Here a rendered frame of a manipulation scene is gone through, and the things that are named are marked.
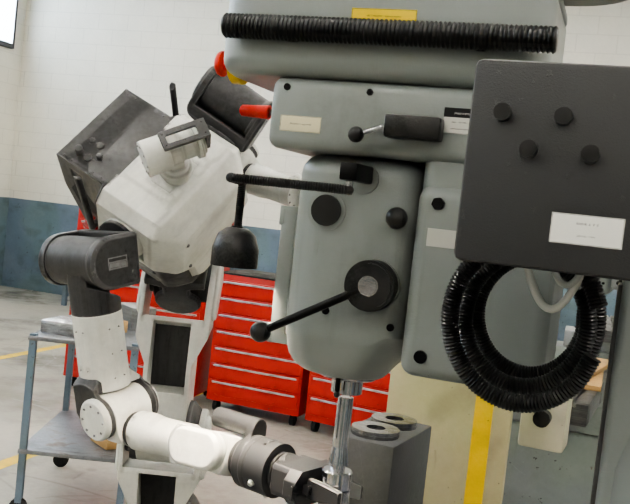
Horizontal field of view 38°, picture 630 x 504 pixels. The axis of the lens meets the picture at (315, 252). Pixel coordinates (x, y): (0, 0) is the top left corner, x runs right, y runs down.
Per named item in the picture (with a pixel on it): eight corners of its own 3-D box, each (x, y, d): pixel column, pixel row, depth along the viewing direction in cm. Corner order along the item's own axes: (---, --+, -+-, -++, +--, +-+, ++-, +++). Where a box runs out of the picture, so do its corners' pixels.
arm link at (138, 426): (163, 470, 155) (90, 449, 166) (205, 448, 163) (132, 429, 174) (157, 411, 153) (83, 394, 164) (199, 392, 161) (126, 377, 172)
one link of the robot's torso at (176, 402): (129, 452, 212) (152, 253, 214) (204, 460, 212) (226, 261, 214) (115, 464, 197) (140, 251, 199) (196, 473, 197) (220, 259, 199)
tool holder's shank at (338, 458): (340, 473, 135) (348, 400, 135) (322, 468, 137) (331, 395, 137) (351, 470, 138) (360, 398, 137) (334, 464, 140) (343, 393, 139)
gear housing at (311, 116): (263, 146, 127) (271, 74, 127) (318, 160, 151) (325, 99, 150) (503, 167, 117) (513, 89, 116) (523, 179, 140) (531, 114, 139)
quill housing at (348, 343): (267, 372, 130) (291, 149, 128) (313, 354, 149) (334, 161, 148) (396, 395, 124) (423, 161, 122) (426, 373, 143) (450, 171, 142)
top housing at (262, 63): (207, 69, 129) (219, -44, 128) (274, 96, 154) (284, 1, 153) (544, 90, 114) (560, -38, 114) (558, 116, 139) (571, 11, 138)
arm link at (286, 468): (296, 462, 134) (237, 442, 142) (289, 525, 135) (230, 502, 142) (345, 449, 144) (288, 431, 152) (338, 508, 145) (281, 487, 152)
